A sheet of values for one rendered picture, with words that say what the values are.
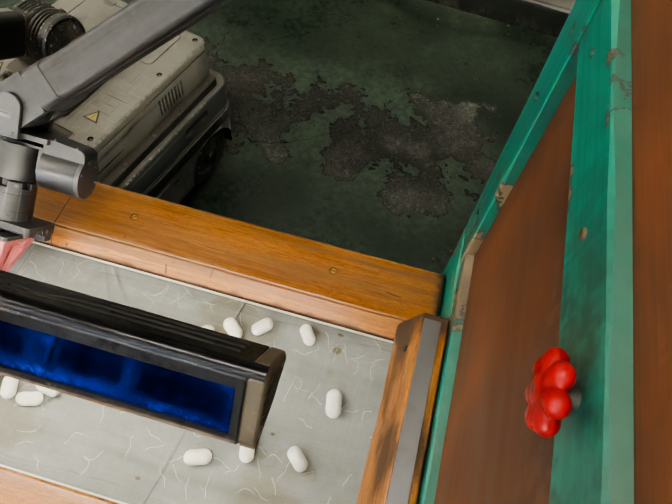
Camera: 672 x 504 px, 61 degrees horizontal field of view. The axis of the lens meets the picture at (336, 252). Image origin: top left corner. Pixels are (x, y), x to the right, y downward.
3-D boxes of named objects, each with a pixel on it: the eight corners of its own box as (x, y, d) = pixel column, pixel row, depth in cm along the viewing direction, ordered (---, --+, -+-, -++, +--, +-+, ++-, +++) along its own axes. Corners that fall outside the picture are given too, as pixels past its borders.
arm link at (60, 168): (34, 87, 79) (-6, 88, 71) (114, 110, 79) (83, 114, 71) (25, 170, 83) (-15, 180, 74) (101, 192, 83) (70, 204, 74)
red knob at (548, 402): (520, 363, 30) (553, 331, 27) (560, 374, 30) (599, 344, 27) (512, 442, 28) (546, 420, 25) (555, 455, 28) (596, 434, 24)
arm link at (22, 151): (15, 129, 79) (-11, 128, 74) (63, 143, 79) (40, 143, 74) (7, 177, 81) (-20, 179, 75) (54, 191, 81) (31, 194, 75)
